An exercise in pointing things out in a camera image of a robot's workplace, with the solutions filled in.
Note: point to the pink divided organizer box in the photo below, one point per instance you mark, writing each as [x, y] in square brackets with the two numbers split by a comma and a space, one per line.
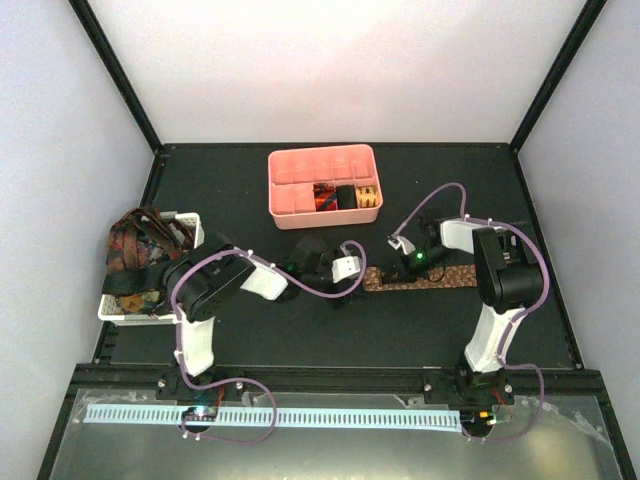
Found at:
[293, 172]

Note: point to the light blue slotted cable duct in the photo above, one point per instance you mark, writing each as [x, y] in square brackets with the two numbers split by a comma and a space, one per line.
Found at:
[282, 417]

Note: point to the pile of dark ties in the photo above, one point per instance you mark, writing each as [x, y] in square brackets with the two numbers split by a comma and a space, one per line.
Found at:
[139, 248]

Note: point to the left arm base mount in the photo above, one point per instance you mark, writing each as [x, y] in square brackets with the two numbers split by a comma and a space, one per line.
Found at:
[200, 390]

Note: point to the black frame post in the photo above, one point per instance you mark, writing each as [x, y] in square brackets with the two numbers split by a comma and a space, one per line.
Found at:
[99, 40]
[578, 33]

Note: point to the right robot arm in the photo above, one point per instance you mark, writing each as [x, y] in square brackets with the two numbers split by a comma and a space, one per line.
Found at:
[512, 280]

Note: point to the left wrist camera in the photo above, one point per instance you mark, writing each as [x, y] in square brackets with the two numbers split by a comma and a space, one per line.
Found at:
[346, 267]

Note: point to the orange black rolled tie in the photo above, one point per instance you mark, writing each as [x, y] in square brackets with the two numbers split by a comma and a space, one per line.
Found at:
[325, 197]

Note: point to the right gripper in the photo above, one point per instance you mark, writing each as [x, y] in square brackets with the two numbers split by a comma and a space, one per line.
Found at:
[406, 273]

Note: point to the right black frame post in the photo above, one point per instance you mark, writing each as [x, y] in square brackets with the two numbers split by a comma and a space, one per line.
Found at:
[578, 33]

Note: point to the left black frame post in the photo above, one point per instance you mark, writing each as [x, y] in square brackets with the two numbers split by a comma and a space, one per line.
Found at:
[99, 40]

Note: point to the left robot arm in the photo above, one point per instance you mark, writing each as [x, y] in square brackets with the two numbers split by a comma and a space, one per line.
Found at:
[198, 284]

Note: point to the brown floral tie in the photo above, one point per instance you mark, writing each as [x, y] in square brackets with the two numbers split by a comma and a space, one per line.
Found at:
[452, 277]

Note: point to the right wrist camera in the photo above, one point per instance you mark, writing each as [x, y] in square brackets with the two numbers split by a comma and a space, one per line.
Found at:
[401, 244]

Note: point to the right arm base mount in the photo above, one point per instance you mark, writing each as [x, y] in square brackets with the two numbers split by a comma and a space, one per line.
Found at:
[482, 400]

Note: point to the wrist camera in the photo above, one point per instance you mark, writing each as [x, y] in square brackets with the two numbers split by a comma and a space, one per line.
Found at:
[346, 267]
[401, 244]

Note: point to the yellow black rolled tie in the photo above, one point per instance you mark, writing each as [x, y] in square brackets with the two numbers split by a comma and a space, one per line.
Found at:
[367, 196]

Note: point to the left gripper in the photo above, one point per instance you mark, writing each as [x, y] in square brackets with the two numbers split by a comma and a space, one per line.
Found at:
[340, 302]

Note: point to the white basket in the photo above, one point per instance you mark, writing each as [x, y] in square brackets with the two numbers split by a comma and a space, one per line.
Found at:
[108, 310]

